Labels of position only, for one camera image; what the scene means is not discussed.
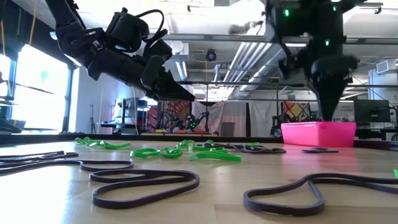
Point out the black metal rig frame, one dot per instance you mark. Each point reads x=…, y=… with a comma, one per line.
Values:
x=236, y=83

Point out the monitor on black stand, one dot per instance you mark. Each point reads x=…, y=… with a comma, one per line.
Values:
x=124, y=112

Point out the white ceiling box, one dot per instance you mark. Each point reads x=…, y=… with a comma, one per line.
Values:
x=184, y=51

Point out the white wall air unit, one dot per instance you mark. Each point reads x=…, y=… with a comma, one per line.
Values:
x=387, y=67

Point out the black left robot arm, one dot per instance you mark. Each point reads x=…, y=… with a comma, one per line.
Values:
x=68, y=28

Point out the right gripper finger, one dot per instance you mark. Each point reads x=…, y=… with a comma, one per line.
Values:
x=331, y=96

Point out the black aluminium table frame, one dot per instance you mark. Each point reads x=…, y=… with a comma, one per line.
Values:
x=31, y=139

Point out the silver spiral air duct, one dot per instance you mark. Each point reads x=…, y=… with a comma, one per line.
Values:
x=258, y=79

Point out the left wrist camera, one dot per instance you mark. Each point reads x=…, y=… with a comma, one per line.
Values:
x=127, y=29

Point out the white hanging sheet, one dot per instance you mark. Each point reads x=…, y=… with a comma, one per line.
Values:
x=261, y=119
x=230, y=112

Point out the dark side desk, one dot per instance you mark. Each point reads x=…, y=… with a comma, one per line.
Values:
x=9, y=124

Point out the fluorescent ceiling light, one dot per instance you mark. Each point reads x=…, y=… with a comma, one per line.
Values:
x=53, y=35

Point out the black computer monitor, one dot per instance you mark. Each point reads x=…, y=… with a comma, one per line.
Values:
x=371, y=110

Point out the grey ceiling beam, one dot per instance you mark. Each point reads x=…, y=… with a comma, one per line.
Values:
x=236, y=38

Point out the pink plastic basket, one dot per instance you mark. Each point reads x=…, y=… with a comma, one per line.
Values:
x=318, y=135

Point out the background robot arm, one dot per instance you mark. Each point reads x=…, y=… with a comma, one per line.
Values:
x=275, y=126
x=203, y=116

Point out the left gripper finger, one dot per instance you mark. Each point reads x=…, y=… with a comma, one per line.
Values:
x=158, y=97
x=171, y=90

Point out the dark rubber band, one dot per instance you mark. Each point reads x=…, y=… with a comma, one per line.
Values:
x=217, y=145
x=320, y=151
x=62, y=153
x=267, y=151
x=247, y=199
x=196, y=181
x=109, y=161

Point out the red web pattern tapestry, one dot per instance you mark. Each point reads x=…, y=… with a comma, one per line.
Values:
x=178, y=112

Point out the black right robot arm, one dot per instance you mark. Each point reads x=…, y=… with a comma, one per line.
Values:
x=311, y=18

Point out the colourful geometric tapestry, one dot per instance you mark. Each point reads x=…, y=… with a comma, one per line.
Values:
x=295, y=110

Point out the black tripod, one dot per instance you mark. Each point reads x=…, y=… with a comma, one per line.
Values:
x=92, y=121

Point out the grey chair back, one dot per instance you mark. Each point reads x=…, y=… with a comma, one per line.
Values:
x=228, y=129

